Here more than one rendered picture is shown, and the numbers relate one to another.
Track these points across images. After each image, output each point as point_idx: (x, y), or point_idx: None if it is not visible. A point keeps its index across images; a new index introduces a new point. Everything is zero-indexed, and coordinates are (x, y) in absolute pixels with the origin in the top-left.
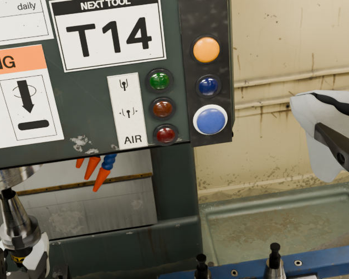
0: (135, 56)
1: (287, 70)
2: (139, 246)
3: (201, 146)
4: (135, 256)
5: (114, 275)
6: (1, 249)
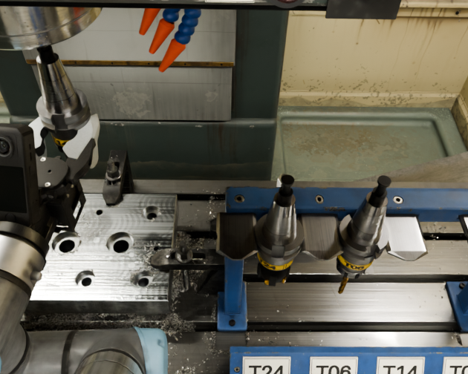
0: None
1: None
2: (207, 142)
3: (290, 44)
4: (202, 151)
5: (177, 166)
6: (30, 129)
